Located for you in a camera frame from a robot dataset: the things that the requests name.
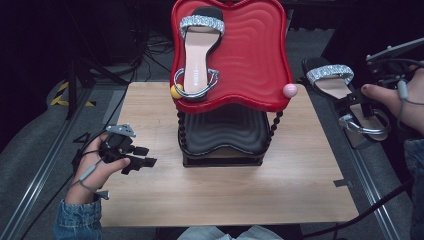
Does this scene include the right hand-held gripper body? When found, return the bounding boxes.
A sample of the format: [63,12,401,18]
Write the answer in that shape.
[365,37,424,90]

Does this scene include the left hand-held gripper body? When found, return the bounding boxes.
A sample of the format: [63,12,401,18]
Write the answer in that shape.
[99,123,137,164]

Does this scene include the silver strap block heel sandal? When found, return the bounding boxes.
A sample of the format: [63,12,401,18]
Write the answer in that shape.
[301,57,393,150]
[173,5,226,101]

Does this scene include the red and black shoe rack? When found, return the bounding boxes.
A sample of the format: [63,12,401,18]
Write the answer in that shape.
[169,0,299,168]

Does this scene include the person's left hand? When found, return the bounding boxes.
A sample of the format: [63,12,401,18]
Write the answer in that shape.
[64,132,131,205]

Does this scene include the person's right hand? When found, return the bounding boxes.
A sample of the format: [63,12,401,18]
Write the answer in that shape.
[361,65,424,135]

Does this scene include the black tripod stand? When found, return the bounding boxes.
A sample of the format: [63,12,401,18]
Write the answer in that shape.
[64,54,132,121]

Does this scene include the yellow and black floor tape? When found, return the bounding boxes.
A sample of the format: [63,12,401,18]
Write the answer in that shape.
[49,80,97,108]

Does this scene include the grey tape piece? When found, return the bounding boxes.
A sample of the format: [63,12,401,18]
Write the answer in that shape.
[332,178,355,189]

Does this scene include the person's legs in pale jeans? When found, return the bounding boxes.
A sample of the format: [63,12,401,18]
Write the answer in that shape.
[176,224,284,240]

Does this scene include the grey and black gripper cable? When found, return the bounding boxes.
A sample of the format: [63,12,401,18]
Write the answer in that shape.
[395,77,424,123]
[70,149,111,201]

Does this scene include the metal floor rail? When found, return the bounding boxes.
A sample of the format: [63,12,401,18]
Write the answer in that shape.
[0,83,118,240]
[344,146,406,240]

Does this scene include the thick black floor cable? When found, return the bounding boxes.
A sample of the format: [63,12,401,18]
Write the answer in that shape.
[300,177,415,240]

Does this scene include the bundle of black floor cables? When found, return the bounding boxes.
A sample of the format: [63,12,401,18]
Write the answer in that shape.
[131,19,176,76]

